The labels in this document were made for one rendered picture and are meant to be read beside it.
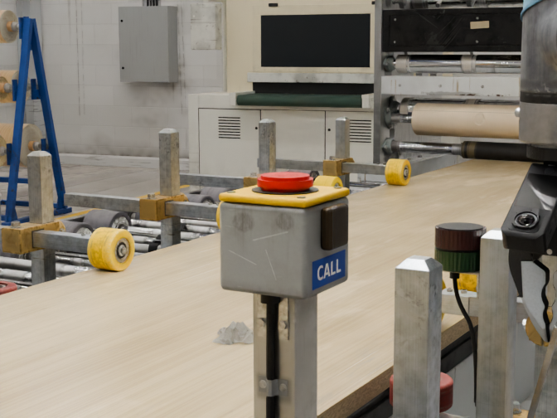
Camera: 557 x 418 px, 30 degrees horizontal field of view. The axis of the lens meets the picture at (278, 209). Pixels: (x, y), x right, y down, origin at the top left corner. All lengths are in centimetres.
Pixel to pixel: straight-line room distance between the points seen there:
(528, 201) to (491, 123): 281
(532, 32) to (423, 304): 31
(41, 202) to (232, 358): 82
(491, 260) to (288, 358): 51
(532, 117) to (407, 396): 32
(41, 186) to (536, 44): 127
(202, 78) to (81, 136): 169
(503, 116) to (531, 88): 278
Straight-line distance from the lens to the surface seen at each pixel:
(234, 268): 73
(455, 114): 394
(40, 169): 213
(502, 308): 122
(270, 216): 71
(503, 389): 125
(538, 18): 110
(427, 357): 99
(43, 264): 217
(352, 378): 136
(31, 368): 144
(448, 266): 122
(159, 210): 245
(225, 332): 151
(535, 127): 111
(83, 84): 1197
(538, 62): 110
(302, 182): 73
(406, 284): 98
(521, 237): 105
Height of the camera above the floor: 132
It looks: 9 degrees down
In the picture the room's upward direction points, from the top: straight up
